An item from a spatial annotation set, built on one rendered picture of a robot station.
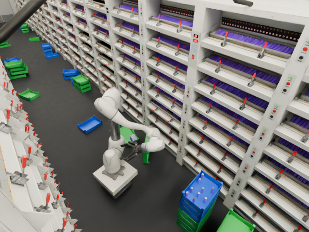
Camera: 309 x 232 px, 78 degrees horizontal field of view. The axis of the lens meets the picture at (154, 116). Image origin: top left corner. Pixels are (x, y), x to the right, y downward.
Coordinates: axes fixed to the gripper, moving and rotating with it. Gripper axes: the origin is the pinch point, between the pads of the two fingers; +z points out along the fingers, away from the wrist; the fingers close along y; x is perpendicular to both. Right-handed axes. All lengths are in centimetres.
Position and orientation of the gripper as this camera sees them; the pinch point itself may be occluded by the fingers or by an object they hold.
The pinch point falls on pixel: (121, 152)
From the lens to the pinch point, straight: 184.9
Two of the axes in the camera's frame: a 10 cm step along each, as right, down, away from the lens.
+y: 0.5, 7.5, -6.5
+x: 2.5, 6.3, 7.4
